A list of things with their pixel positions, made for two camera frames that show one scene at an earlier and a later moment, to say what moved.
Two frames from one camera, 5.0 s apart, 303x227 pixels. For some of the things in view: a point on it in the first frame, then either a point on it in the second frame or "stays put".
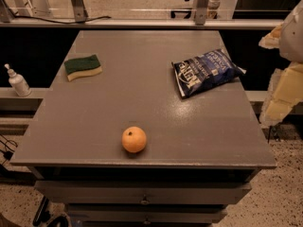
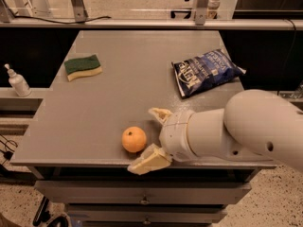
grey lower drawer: [146, 213] stays put
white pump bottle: [19, 82] stays put
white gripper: [294, 35] -> [175, 135]
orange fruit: [133, 139] stays put
